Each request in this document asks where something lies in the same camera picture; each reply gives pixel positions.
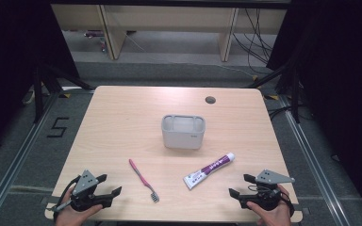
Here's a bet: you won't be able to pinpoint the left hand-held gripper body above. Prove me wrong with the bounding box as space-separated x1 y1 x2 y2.
70 169 114 212

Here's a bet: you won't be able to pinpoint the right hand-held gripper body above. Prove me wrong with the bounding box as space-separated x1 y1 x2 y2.
239 169 296 212

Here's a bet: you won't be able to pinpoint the pink toothbrush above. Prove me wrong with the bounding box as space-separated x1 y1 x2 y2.
128 158 160 203

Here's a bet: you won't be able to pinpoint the white and purple toothpaste tube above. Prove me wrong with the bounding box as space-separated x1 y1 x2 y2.
182 152 236 191

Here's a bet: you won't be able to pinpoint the grey plastic holder box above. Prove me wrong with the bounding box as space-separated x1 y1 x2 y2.
160 114 206 150

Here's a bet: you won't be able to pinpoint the person's left hand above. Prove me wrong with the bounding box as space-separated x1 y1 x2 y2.
55 187 104 226

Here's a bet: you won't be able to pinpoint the person's right hand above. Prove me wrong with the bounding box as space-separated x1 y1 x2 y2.
246 184 293 226

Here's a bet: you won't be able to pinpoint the black metal stand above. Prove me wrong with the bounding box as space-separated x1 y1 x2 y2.
246 60 304 124
32 62 96 124

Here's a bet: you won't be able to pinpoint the dark curtain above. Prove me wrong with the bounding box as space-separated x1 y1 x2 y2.
266 0 362 218
0 0 80 158

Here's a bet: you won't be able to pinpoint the small colourful clutter under desk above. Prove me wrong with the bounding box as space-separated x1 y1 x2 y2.
83 29 108 54

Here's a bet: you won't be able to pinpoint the beige wooden desk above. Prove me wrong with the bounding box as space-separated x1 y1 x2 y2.
50 3 288 62

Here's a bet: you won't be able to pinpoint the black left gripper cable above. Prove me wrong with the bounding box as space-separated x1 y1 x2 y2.
52 175 81 222

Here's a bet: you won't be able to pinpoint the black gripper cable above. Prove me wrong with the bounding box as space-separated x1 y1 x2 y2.
52 175 81 222
279 190 296 218

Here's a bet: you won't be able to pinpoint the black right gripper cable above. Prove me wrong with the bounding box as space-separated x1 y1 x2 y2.
279 190 296 218

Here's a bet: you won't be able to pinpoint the grey strap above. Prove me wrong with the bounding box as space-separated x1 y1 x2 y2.
48 201 74 213

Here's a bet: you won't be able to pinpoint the metal floor rail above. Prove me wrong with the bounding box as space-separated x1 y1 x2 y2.
0 91 60 226
277 93 348 226

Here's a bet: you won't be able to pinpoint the bundle of black hanging cables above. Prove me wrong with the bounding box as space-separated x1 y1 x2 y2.
232 8 276 75

